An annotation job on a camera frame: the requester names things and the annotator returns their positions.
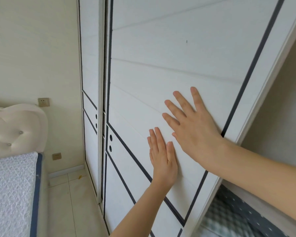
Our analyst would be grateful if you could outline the person's left hand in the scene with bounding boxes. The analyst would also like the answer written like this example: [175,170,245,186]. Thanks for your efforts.
[147,127,179,188]

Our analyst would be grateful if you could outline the person's right hand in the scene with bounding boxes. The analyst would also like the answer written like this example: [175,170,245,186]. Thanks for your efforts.
[162,86,228,165]

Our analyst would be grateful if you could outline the white sliding wardrobe door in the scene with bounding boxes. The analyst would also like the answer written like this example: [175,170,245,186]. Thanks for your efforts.
[77,0,107,206]
[102,0,296,237]

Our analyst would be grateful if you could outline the person's right forearm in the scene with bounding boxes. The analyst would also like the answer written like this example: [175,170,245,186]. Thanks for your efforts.
[220,138,296,230]

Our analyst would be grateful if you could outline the person's left forearm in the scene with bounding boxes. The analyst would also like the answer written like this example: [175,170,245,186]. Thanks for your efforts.
[109,181,173,237]

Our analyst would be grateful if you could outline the dark dotted bedding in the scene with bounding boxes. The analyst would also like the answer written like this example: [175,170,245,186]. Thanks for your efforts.
[204,184,296,237]

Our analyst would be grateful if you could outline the white baseboard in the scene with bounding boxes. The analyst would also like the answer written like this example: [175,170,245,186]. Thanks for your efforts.
[48,164,86,178]

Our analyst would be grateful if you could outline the white tufted headboard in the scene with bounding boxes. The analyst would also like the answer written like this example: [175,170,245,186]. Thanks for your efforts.
[0,104,49,161]

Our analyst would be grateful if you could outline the white quilted mattress blue edge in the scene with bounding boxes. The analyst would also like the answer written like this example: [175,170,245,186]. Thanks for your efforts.
[0,152,44,237]

